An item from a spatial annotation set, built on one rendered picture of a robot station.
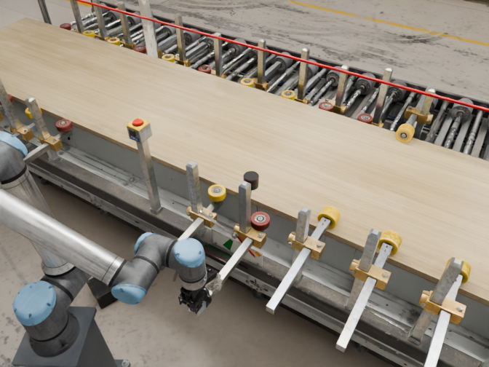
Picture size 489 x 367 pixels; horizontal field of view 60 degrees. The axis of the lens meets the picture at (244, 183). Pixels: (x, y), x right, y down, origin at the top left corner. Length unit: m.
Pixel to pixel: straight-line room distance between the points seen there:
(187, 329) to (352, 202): 1.21
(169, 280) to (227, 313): 0.43
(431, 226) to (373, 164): 0.42
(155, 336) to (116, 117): 1.23
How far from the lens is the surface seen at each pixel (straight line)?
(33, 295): 1.77
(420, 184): 2.07
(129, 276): 1.29
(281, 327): 2.52
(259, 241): 1.73
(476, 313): 1.92
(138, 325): 2.59
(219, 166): 2.01
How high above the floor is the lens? 2.22
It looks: 43 degrees down
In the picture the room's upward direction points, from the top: 1 degrees counter-clockwise
